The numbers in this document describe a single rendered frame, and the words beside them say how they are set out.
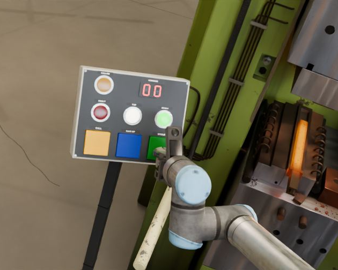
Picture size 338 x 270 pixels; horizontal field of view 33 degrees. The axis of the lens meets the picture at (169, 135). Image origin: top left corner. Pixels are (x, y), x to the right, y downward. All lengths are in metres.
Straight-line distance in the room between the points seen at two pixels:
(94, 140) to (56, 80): 2.02
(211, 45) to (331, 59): 0.41
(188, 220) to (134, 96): 0.48
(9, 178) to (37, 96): 0.73
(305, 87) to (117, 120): 0.58
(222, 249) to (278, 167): 0.41
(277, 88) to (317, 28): 0.69
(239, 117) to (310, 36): 0.47
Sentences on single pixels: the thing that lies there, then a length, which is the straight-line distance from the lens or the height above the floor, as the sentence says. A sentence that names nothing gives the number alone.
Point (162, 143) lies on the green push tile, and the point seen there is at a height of 1.03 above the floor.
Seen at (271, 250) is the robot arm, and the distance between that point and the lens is 1.39.
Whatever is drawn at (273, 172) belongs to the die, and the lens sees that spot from 1.99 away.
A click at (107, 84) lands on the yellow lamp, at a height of 1.17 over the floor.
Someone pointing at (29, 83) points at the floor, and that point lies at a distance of 3.71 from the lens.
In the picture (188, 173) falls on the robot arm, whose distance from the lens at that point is 1.45.
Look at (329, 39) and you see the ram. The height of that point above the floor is 1.48.
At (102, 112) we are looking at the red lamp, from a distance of 1.77.
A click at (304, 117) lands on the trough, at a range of 2.28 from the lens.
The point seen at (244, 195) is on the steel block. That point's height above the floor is 0.87.
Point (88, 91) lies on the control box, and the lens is 1.76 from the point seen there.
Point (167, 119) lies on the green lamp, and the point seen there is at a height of 1.09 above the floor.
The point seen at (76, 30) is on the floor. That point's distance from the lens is 4.34.
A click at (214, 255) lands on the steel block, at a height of 0.54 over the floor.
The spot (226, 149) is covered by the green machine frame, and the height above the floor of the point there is 0.88.
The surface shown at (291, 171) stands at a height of 1.01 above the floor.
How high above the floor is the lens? 2.16
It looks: 38 degrees down
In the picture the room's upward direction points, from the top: 18 degrees clockwise
